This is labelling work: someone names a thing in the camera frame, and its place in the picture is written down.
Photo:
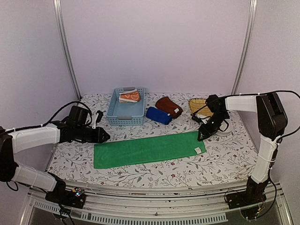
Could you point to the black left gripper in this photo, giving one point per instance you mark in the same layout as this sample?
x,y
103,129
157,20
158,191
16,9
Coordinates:
x,y
99,138

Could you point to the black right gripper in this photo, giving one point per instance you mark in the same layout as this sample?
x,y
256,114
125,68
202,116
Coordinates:
x,y
207,131

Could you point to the green towel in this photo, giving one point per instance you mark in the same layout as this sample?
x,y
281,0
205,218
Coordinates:
x,y
147,150

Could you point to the orange bunny pattern towel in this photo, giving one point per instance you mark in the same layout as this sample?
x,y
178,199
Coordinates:
x,y
131,96

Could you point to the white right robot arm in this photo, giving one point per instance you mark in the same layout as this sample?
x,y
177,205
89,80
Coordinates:
x,y
272,121

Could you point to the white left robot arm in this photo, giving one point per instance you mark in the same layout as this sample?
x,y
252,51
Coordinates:
x,y
15,140

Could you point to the white bowl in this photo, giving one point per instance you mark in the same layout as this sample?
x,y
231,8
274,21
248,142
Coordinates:
x,y
225,128

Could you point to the yellow woven bamboo tray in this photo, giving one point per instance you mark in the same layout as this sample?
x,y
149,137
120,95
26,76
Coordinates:
x,y
197,103

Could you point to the brown rolled towel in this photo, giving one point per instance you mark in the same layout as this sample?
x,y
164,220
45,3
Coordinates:
x,y
167,105

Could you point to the blue rolled towel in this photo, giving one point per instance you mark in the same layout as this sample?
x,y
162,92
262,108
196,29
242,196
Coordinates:
x,y
158,115

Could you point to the light blue plastic basket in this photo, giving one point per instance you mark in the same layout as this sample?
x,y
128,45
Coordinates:
x,y
126,114

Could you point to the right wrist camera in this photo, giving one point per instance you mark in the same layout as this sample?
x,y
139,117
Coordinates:
x,y
200,118

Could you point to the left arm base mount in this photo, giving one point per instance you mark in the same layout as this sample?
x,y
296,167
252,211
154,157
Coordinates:
x,y
73,198

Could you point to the aluminium front rail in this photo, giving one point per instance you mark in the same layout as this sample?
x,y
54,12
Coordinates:
x,y
202,205

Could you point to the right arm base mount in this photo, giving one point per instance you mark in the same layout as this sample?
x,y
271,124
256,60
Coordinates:
x,y
246,198

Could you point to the left aluminium frame post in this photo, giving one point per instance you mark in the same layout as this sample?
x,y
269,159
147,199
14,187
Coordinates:
x,y
64,42

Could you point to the aluminium frame post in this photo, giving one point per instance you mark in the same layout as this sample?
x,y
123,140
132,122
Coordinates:
x,y
64,42
245,46

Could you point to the right aluminium frame post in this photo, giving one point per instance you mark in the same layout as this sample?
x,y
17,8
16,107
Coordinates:
x,y
245,46

